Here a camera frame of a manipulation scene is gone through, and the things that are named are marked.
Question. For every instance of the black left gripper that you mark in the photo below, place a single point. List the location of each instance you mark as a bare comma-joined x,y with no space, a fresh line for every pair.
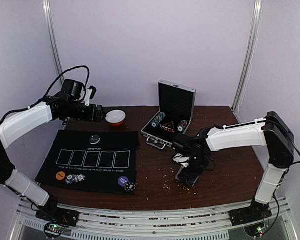
90,117

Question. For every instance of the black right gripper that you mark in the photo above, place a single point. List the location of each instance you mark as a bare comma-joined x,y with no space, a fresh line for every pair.
187,175

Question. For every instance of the boxed deck of cards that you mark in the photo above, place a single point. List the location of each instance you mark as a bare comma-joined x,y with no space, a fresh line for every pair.
187,176

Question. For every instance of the clear acrylic dealer button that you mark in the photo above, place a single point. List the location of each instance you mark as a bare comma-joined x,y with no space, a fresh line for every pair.
94,139

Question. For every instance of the orange big blind button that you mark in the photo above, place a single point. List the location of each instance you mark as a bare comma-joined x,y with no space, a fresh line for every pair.
60,176

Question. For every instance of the white blue chips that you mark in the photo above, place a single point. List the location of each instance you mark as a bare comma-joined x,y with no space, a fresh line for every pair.
72,178

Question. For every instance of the black poker chip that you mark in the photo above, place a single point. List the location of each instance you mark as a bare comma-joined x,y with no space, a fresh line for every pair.
129,187

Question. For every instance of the blue small blind button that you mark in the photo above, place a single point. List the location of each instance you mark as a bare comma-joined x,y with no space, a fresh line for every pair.
122,180

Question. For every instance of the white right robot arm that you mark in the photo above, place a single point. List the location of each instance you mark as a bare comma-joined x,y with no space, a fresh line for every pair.
270,133

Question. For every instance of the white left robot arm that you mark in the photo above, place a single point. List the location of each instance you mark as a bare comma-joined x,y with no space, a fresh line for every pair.
15,128

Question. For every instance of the right chip row in case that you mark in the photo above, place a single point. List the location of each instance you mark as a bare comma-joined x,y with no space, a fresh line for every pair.
182,126

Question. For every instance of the chip row in case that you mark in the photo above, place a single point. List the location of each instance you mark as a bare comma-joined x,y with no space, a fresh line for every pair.
158,119
182,126

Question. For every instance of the red triangle card in case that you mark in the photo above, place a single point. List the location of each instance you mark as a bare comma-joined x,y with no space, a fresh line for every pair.
170,125

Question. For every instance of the red dice set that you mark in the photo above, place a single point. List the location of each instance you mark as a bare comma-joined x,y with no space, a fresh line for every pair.
167,128

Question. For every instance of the orange bowl white inside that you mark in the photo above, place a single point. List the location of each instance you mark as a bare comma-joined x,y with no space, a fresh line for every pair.
115,117

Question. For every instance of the left chip row in case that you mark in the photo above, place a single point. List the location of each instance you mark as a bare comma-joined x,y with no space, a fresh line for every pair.
158,119

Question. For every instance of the aluminium poker chip case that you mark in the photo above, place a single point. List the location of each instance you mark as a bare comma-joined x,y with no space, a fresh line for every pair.
177,102

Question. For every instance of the black poker table mat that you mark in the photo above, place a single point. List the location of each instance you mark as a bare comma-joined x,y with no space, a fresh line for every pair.
102,164

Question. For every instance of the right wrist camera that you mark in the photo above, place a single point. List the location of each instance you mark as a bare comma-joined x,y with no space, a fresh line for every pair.
182,160

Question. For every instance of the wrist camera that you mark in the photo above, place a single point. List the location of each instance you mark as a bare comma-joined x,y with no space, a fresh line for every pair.
182,160
75,91

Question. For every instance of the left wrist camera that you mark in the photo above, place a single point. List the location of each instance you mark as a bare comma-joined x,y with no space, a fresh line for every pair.
75,91

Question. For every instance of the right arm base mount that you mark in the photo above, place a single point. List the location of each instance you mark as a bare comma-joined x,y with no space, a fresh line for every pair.
248,215

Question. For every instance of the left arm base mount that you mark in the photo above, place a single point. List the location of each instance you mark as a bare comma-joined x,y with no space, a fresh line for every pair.
60,216

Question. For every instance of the left aluminium frame post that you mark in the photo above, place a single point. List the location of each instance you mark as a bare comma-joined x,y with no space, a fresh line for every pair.
52,36

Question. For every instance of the aluminium frame post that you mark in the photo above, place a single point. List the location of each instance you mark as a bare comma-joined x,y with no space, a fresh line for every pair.
247,63
52,36

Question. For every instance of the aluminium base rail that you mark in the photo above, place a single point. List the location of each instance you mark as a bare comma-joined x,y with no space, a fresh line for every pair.
206,223

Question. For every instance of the right aluminium frame post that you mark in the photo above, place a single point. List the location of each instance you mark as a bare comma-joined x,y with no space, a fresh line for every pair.
247,63

